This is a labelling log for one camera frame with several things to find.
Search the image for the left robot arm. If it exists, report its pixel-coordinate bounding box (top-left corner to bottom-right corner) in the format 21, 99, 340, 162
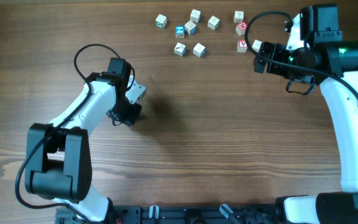
24, 58, 145, 223

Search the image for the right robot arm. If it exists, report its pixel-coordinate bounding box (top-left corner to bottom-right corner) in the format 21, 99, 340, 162
244, 4, 358, 223

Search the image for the plain wooden block right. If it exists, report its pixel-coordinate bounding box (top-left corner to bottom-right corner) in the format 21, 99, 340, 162
252, 40, 262, 52

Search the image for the plain wooden block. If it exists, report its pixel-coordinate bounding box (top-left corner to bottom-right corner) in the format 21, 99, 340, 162
252, 40, 262, 52
190, 9, 201, 23

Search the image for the red A wooden block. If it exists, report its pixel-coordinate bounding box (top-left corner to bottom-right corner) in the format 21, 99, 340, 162
237, 40, 248, 53

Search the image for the red M tilted block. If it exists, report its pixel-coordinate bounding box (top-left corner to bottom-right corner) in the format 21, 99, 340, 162
236, 22, 247, 35

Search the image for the wooden block top right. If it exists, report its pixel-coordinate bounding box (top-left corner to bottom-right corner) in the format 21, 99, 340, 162
234, 11, 244, 24

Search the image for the wooden block blue side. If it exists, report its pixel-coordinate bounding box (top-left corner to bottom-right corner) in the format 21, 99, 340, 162
193, 43, 206, 58

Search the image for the number one wooden block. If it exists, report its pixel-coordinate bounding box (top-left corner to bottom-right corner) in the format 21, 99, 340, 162
208, 16, 220, 30

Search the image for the snail wooden block blue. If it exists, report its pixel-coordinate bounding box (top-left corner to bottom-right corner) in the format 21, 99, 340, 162
185, 21, 197, 35

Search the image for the plain top wooden block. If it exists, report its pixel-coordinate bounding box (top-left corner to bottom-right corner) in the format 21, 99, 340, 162
190, 9, 201, 23

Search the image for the slash wooden block blue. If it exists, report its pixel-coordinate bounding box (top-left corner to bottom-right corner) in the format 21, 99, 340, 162
174, 42, 186, 57

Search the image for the blue number two block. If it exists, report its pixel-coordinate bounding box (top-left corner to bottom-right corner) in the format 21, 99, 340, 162
175, 26, 185, 39

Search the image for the green edged wooden block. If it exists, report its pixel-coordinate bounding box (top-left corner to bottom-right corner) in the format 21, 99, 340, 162
155, 14, 167, 29

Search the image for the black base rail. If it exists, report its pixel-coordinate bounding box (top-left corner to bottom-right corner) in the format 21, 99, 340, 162
55, 203, 279, 224

